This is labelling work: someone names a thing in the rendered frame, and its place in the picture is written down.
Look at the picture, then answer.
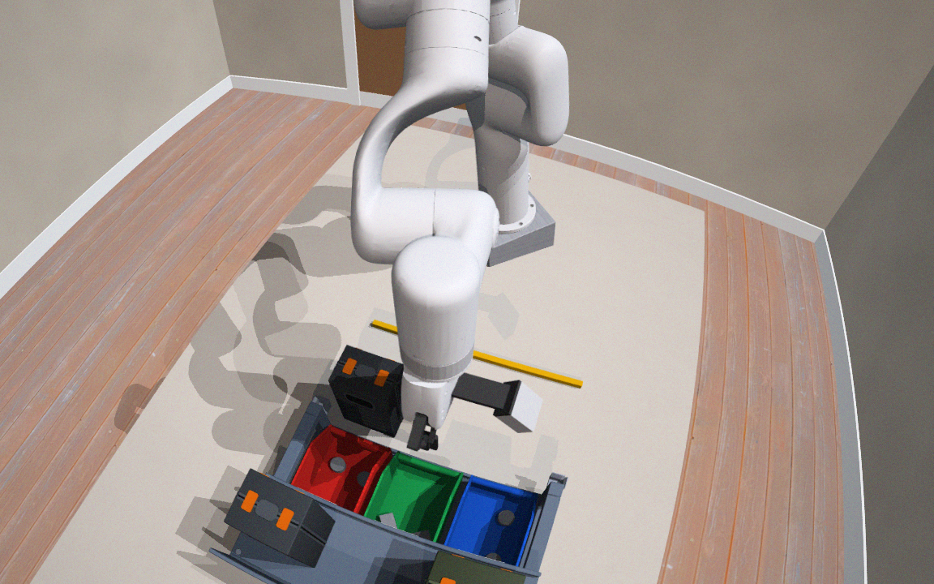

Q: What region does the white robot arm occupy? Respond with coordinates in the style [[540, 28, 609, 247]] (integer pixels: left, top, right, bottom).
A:
[[350, 0, 569, 433]]

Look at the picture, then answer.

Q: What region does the dark grey case with orange latches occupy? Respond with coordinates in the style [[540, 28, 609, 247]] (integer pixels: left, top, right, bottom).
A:
[[224, 468, 335, 568]]

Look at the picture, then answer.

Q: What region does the blue open bin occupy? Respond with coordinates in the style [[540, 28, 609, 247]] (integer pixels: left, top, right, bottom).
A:
[[444, 477, 538, 566]]

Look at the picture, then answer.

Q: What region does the dark blue metal shelf rack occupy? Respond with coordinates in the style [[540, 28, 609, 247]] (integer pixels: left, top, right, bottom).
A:
[[209, 395, 568, 584]]

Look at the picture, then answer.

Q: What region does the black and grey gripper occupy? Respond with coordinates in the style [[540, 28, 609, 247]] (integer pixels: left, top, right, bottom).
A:
[[401, 358, 473, 451]]

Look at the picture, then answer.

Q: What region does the yellow bar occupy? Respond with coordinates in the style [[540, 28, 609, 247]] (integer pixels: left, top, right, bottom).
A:
[[372, 320, 583, 389]]

